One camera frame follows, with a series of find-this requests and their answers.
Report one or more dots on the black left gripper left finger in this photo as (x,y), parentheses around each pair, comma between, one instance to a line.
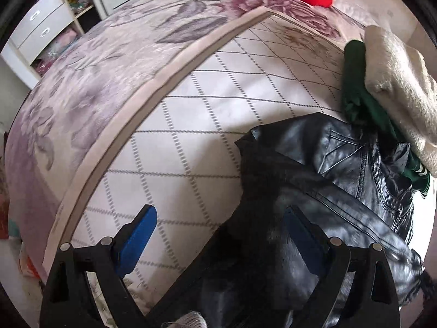
(68,300)

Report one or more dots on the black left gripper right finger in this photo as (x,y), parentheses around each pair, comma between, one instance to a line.
(372,300)

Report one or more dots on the black leather jacket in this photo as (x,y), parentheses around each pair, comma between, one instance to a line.
(250,273)

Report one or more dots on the dark green folded garment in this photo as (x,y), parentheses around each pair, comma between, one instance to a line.
(362,110)

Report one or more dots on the white floral bed quilt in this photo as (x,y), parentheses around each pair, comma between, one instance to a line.
(146,109)

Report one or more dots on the cream fluffy folded garment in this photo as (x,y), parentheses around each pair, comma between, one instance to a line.
(397,77)

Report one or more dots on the white drawer cabinet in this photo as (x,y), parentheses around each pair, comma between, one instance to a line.
(45,21)

